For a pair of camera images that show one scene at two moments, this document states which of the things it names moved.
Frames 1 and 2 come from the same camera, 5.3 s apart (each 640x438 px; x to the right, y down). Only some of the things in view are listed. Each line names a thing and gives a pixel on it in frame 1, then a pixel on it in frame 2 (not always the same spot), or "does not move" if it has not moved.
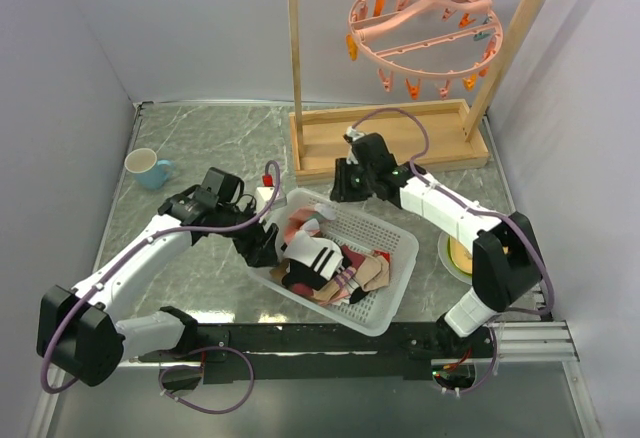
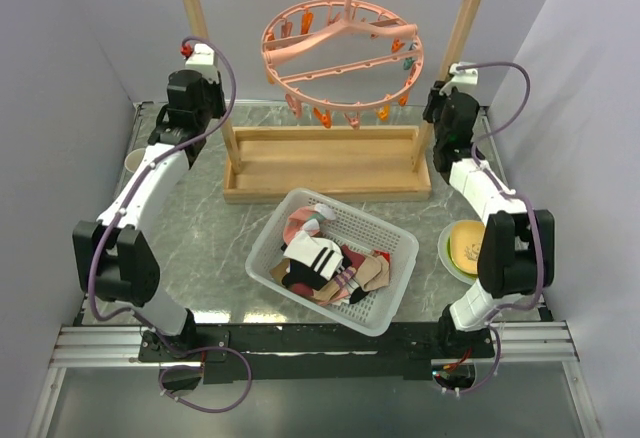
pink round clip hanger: x=428 y=30 -> x=344 y=57
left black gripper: x=258 y=247 -> x=216 y=90
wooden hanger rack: x=442 y=132 -> x=278 y=163
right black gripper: x=340 y=189 -> x=436 y=98
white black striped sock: x=311 y=260 does not move
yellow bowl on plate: x=456 y=257 does not move
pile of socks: x=315 y=266 does not move
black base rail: x=254 y=352 does not move
